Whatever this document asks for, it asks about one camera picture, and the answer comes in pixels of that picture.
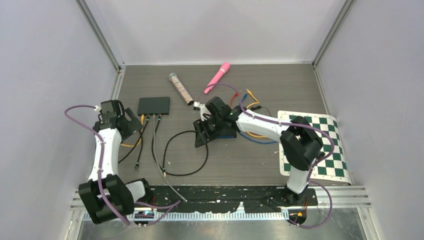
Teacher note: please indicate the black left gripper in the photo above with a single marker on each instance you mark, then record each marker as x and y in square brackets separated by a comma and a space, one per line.
[133, 126]

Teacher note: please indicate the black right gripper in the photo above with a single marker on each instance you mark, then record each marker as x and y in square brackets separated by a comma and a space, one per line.
[201, 138]

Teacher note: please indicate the dark grey network switch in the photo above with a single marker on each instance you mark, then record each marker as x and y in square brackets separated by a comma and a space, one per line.
[154, 106]

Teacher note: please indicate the black power adapter with cord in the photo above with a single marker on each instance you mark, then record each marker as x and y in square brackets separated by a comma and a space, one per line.
[258, 107]

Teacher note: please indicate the small black TP-Link switch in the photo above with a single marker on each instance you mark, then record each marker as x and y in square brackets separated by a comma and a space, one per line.
[227, 133]

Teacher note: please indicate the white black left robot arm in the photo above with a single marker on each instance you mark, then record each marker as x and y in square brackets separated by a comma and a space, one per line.
[105, 196]

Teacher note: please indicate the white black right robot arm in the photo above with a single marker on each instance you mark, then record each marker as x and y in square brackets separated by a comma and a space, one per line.
[299, 140]

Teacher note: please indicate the glitter tube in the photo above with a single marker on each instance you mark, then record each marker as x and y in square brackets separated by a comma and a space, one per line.
[173, 78]

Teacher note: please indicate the pink marker pen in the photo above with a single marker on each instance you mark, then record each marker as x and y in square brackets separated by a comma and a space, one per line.
[222, 70]

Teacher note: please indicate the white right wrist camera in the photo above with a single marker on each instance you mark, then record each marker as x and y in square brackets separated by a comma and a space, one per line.
[202, 109]

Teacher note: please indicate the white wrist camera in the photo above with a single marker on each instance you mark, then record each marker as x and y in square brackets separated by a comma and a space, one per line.
[202, 109]
[97, 109]

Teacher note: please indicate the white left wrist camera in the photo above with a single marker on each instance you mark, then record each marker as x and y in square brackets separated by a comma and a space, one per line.
[97, 109]

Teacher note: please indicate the aluminium front rail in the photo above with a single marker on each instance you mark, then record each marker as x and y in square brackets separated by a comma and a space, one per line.
[341, 196]

